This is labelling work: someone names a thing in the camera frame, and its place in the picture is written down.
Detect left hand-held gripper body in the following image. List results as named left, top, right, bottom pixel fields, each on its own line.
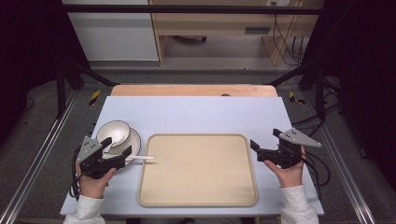
left=76, top=135, right=118, bottom=180

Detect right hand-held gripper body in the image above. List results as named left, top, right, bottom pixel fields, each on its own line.
left=264, top=128, right=322, bottom=170

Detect white bowl dark rim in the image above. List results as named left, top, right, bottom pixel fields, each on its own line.
left=95, top=119, right=132, bottom=149

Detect white plate dark rim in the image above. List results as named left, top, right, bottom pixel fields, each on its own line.
left=102, top=127, right=142, bottom=169

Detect white spoon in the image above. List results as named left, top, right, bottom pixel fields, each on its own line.
left=102, top=140, right=155, bottom=162

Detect beige tray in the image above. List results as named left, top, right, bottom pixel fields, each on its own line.
left=136, top=133, right=259, bottom=209

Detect person's left hand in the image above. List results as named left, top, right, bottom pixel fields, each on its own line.
left=75, top=161, right=118, bottom=200

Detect person's right hand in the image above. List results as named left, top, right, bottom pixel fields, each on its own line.
left=263, top=145, right=306, bottom=189

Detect yellow black tape strip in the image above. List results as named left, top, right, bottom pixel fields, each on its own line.
left=288, top=90, right=307, bottom=105
left=88, top=89, right=103, bottom=107

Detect black metal stand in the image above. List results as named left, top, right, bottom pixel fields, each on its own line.
left=263, top=58, right=329, bottom=123
left=55, top=60, right=121, bottom=119

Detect wooden table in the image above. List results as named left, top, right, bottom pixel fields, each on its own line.
left=109, top=83, right=279, bottom=98

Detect white cabinet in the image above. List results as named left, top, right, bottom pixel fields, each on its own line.
left=61, top=0, right=160, bottom=63

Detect black curtain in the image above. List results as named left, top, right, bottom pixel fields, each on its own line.
left=300, top=0, right=396, bottom=190
left=0, top=0, right=92, bottom=147

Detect light wooden desk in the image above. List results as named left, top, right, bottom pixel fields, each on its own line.
left=148, top=0, right=325, bottom=67

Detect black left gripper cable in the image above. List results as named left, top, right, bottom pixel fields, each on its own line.
left=68, top=145, right=83, bottom=201

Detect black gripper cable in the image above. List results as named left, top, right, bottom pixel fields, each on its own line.
left=299, top=151, right=332, bottom=189
left=68, top=145, right=83, bottom=201

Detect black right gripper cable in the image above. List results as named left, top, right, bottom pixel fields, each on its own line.
left=299, top=151, right=332, bottom=189

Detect aluminium rail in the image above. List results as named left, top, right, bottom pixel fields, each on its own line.
left=0, top=89, right=79, bottom=224
left=302, top=91, right=378, bottom=224

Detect black floor cables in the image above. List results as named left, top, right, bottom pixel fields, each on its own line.
left=290, top=76, right=344, bottom=138

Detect black hanging cables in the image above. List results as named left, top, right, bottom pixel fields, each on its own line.
left=271, top=1, right=308, bottom=67

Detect black horizontal frame bar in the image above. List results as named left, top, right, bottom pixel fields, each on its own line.
left=64, top=4, right=323, bottom=16

